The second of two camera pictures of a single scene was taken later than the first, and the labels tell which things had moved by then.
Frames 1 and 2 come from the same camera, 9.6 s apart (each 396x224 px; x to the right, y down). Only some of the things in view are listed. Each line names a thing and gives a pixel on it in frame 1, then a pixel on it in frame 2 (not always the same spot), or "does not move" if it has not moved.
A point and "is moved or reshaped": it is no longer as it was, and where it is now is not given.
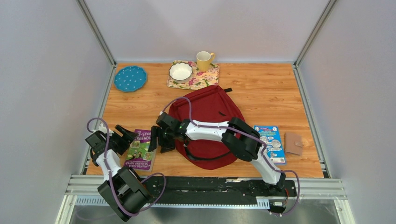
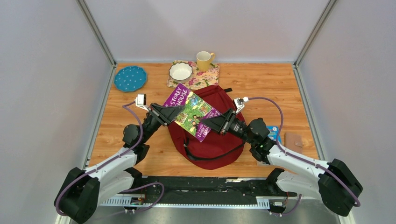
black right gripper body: (170, 132) → (237, 128)
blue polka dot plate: (130, 79) does not move
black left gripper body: (116, 141) → (151, 125)
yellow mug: (204, 59) does not move
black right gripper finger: (154, 136) → (220, 122)
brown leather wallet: (293, 143) does not move
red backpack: (215, 104) does not move
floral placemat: (198, 80) does not move
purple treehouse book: (137, 157) is moved or reshaped
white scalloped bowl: (180, 72) does not move
